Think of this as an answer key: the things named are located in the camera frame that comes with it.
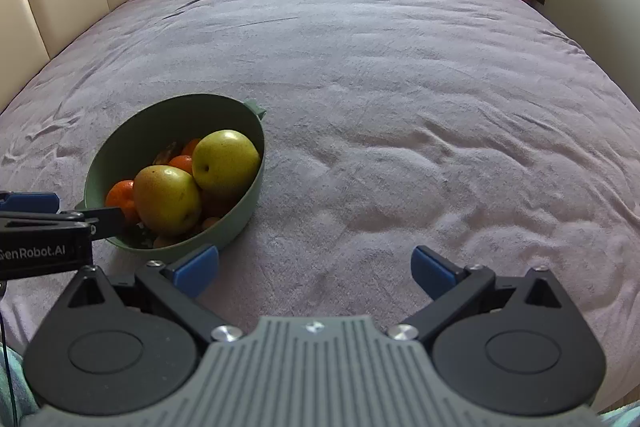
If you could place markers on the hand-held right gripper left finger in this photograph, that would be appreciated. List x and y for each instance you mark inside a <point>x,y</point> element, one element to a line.
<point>196,269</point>

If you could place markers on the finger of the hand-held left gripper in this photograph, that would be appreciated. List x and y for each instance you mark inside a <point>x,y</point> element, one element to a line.
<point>107,221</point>
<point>30,202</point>

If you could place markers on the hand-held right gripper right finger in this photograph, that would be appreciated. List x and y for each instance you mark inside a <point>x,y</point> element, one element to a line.
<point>432,271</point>

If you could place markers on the green colander bowl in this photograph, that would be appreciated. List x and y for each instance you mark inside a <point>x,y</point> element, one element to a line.
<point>240,207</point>

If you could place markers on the spotted brown yellow banana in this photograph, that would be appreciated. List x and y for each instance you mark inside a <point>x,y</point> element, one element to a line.
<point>167,152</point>

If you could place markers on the teal patterned clothing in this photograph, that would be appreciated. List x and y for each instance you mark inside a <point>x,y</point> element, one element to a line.
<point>15,387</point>

